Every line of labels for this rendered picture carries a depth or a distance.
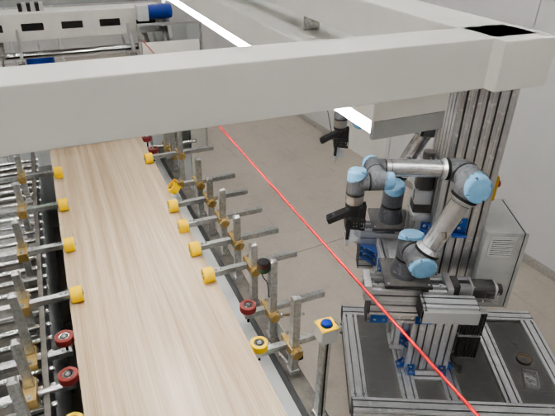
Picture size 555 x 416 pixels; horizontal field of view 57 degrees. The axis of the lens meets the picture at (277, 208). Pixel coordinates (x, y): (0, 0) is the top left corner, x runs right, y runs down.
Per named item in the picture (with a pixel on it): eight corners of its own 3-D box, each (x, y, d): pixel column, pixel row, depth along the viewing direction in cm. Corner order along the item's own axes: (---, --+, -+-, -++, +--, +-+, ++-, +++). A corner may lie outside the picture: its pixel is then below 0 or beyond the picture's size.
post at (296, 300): (294, 371, 241) (298, 291, 217) (297, 375, 238) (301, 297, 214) (287, 373, 240) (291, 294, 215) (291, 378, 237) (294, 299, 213)
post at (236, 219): (239, 282, 302) (238, 213, 277) (242, 286, 299) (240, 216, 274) (234, 284, 300) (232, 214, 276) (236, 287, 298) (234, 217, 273)
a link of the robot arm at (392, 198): (381, 207, 282) (384, 186, 275) (381, 196, 293) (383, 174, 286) (403, 210, 280) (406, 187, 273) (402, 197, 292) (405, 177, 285)
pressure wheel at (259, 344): (253, 351, 235) (253, 333, 229) (270, 356, 233) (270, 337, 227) (248, 364, 228) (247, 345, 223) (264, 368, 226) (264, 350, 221)
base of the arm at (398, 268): (417, 262, 255) (420, 246, 250) (424, 281, 242) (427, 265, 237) (387, 262, 255) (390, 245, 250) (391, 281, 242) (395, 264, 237)
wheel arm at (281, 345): (338, 328, 245) (339, 321, 243) (341, 333, 243) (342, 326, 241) (253, 355, 230) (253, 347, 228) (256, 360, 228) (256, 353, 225)
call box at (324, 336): (329, 330, 199) (330, 315, 195) (338, 342, 193) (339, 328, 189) (312, 335, 196) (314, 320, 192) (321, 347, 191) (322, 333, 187)
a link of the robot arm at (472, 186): (418, 265, 240) (485, 167, 216) (429, 285, 227) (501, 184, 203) (396, 257, 236) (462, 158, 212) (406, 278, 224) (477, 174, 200)
